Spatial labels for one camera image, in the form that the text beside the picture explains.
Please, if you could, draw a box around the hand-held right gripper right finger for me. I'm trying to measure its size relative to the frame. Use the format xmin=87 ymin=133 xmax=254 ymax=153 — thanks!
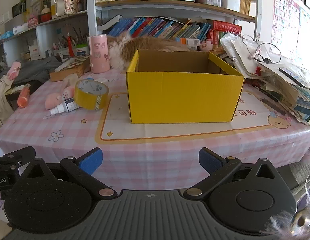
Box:
xmin=183 ymin=147 xmax=292 ymax=201

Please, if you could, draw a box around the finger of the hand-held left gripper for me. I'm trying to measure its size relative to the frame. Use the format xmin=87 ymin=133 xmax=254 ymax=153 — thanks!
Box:
xmin=0 ymin=146 xmax=36 ymax=172

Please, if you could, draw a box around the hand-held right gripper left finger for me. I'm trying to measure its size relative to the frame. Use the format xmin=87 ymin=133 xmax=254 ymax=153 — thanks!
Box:
xmin=20 ymin=148 xmax=118 ymax=201

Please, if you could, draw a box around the yellow tape roll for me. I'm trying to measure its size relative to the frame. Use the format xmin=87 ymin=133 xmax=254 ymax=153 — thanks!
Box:
xmin=73 ymin=79 xmax=109 ymax=110

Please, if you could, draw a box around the pink plush rabbit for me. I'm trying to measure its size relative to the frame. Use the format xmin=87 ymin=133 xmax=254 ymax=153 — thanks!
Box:
xmin=45 ymin=79 xmax=77 ymax=110

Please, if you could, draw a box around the yellow cardboard box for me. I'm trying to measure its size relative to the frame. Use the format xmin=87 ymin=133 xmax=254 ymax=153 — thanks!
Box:
xmin=126 ymin=49 xmax=245 ymax=124

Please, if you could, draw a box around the pink checkered desktop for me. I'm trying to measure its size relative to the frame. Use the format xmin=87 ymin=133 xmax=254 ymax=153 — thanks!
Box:
xmin=0 ymin=67 xmax=310 ymax=193

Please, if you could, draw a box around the beige cloth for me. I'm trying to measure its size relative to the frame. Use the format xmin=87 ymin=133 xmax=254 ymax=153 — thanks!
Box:
xmin=0 ymin=76 xmax=15 ymax=130

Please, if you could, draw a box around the orange marker tube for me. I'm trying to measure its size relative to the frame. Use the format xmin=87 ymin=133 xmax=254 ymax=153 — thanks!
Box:
xmin=17 ymin=83 xmax=31 ymax=108

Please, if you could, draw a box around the white dropper bottle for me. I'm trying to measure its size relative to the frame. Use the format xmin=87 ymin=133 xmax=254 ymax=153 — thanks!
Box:
xmin=50 ymin=97 xmax=82 ymax=117

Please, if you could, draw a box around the small pink plush doll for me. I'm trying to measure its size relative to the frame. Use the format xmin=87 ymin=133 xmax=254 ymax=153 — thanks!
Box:
xmin=7 ymin=60 xmax=22 ymax=80

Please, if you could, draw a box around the grey cloth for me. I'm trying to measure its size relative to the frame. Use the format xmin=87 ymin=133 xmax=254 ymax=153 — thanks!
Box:
xmin=0 ymin=56 xmax=61 ymax=84

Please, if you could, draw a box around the checkered wooden box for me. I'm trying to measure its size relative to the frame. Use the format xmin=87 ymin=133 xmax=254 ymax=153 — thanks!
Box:
xmin=49 ymin=54 xmax=91 ymax=82

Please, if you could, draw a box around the fluffy grey pompom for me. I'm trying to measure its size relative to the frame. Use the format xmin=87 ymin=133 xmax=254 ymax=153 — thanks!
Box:
xmin=264 ymin=205 xmax=310 ymax=240

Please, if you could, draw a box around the pink cylindrical cup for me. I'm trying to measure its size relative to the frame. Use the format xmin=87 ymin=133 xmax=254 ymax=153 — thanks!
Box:
xmin=88 ymin=34 xmax=110 ymax=74

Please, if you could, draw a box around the pile of papers and books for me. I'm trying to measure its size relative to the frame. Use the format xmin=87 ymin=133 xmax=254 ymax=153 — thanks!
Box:
xmin=220 ymin=32 xmax=310 ymax=128

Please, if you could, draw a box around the green and white pen cup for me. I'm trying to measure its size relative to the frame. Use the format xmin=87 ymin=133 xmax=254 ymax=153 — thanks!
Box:
xmin=74 ymin=44 xmax=90 ymax=57

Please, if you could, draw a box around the pink pig plush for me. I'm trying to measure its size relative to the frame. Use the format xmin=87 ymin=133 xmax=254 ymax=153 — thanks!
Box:
xmin=200 ymin=40 xmax=213 ymax=53

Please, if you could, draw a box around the orange and white carton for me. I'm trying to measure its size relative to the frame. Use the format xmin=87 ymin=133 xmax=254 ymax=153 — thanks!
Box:
xmin=175 ymin=37 xmax=200 ymax=52

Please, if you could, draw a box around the white side shelf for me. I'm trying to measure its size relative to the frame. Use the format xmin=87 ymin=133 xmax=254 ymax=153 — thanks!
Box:
xmin=0 ymin=10 xmax=88 ymax=60

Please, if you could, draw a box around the orange fluffy cat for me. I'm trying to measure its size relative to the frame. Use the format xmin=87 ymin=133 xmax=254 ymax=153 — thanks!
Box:
xmin=106 ymin=30 xmax=193 ymax=70

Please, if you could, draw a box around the stack of red books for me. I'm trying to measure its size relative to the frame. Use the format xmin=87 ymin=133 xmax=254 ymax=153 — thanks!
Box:
xmin=206 ymin=19 xmax=242 ymax=49

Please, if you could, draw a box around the red and white round jar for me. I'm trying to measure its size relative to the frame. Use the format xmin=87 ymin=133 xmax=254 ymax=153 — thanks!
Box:
xmin=40 ymin=5 xmax=51 ymax=22

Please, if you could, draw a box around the row of leaning colourful books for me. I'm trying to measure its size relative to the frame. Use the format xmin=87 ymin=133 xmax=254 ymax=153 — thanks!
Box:
xmin=106 ymin=17 xmax=212 ymax=46

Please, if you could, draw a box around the white bookshelf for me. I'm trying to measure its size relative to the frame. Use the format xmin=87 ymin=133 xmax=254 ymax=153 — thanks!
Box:
xmin=86 ymin=0 xmax=260 ymax=55

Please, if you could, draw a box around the white storage box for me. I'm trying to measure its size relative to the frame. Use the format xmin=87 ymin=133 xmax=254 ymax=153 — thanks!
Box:
xmin=221 ymin=0 xmax=240 ymax=12

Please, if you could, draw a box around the alphabet wall poster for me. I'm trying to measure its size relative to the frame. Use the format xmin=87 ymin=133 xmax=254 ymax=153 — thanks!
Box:
xmin=271 ymin=0 xmax=301 ymax=60

